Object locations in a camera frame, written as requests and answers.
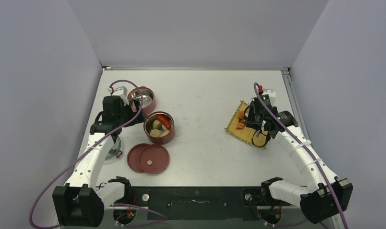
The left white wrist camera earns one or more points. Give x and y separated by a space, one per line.
119 91

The red round lid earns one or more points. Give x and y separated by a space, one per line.
154 159
133 157

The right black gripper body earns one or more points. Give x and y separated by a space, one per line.
254 119

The upper red round lid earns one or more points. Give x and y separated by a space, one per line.
154 159

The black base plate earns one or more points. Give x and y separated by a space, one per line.
197 203

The lower red round lid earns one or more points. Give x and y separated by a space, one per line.
133 157

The glass lid with red clip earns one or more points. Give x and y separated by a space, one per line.
115 150

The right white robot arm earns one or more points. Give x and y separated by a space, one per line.
325 193

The red sausage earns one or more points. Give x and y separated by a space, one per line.
164 121

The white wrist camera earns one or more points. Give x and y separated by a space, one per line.
119 91
268 94

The bamboo mat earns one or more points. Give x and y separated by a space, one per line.
247 135

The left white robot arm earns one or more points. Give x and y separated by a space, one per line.
77 203

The aluminium rail frame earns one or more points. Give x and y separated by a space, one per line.
202 102

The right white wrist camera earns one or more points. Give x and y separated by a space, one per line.
268 94

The orange food pieces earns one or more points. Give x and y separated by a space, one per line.
241 119

